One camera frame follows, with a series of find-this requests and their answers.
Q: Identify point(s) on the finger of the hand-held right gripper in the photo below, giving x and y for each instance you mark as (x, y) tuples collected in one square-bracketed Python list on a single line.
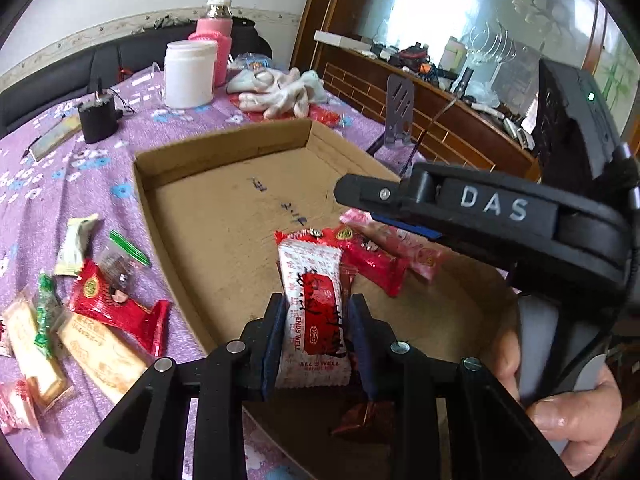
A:
[(410, 227), (380, 192)]

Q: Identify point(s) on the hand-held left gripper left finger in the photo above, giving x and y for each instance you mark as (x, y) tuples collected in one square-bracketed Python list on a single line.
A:
[(272, 355)]

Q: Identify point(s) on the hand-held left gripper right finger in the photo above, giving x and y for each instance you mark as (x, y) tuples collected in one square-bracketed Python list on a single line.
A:
[(362, 355)]

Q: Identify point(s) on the bright red snack packet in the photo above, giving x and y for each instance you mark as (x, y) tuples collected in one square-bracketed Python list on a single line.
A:
[(372, 262)]

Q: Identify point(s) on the white red snack packet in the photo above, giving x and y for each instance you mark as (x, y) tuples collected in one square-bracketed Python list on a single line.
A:
[(310, 310)]

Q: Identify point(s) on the dark red snack packet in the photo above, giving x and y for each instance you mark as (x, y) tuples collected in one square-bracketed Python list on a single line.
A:
[(362, 417)]

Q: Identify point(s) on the brown cardboard box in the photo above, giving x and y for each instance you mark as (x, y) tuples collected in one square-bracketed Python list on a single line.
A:
[(225, 225)]

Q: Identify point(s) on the large red snack packet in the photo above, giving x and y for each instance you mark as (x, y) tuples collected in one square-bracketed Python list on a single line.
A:
[(125, 312)]

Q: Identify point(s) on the beige snack packet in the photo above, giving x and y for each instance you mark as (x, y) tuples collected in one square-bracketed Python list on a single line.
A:
[(35, 360), (100, 355)]

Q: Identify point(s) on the clear green-edged snack packet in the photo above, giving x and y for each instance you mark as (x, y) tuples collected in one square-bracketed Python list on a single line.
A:
[(120, 260)]

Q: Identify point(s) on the cream green snack packet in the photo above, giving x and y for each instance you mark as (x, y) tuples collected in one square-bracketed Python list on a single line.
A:
[(75, 245)]

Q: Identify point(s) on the pale pink snack packet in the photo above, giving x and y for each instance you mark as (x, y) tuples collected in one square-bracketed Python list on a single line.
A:
[(15, 405)]

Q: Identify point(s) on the person's right hand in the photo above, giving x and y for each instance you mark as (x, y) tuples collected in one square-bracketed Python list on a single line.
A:
[(575, 410)]

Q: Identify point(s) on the metal phone stand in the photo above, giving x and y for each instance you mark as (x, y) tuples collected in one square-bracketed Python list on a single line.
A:
[(400, 105)]

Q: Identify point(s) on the wooden sideboard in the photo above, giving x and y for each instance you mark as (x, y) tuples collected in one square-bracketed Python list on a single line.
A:
[(450, 130)]

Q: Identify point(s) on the red glossy bag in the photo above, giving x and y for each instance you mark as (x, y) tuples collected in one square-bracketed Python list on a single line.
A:
[(325, 115)]

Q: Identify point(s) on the white cloth gloves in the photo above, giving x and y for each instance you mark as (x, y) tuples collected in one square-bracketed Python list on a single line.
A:
[(280, 95)]

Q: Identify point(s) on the black flashlight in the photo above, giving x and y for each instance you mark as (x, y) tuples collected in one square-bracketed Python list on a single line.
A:
[(465, 80)]

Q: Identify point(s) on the white flat box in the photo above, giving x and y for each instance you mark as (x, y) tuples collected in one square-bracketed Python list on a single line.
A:
[(340, 39)]

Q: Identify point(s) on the clear plastic package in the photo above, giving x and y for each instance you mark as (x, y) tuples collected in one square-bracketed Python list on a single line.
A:
[(252, 62)]

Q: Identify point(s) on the pink sleeved glass bottle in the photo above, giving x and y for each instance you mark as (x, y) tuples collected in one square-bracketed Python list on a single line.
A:
[(217, 40)]

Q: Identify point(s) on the white plastic jar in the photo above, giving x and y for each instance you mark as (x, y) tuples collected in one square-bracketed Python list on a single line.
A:
[(190, 75)]

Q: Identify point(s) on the clear plastic cup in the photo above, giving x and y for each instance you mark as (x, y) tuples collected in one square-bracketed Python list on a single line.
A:
[(156, 77)]

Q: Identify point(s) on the dark cloth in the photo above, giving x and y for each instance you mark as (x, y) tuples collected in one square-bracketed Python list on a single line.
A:
[(160, 22)]

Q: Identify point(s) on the black cylindrical container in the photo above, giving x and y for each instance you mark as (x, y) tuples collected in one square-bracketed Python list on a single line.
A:
[(97, 120)]

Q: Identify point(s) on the yellow blue notebook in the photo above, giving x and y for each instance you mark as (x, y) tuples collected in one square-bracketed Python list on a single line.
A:
[(55, 135)]

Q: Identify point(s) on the black leather sofa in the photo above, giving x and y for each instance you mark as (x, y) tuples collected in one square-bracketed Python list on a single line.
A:
[(50, 75)]

